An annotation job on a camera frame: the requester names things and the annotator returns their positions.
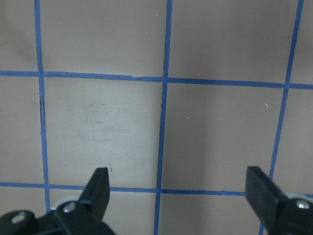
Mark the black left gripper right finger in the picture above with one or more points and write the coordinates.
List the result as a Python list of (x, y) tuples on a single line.
[(264, 196)]

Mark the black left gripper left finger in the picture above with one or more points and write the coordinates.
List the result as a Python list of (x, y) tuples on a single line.
[(96, 195)]

